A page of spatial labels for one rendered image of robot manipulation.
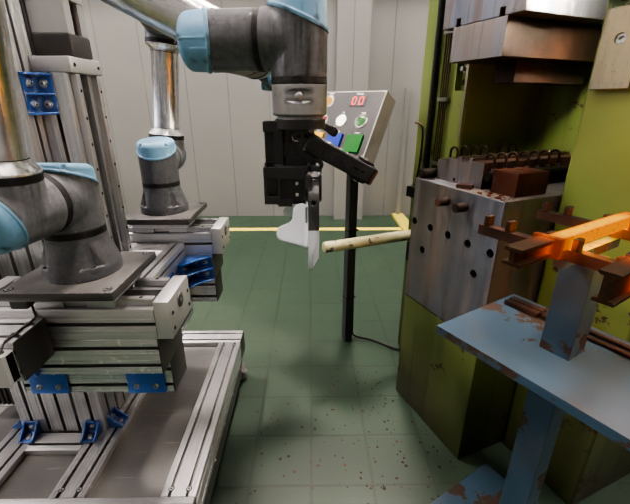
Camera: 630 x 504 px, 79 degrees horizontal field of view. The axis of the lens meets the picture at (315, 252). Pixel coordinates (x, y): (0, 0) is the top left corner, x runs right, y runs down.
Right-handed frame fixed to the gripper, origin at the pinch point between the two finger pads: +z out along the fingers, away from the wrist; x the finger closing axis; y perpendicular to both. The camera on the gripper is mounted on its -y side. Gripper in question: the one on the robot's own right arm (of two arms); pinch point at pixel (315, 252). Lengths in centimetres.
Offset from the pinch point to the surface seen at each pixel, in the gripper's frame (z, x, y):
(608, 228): -1, -10, -54
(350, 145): -7, -97, -15
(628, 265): -2.4, 11.4, -40.6
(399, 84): -39, -350, -87
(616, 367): 26, -4, -59
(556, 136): -11, -87, -89
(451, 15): -47, -76, -42
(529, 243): -1.7, 1.1, -33.3
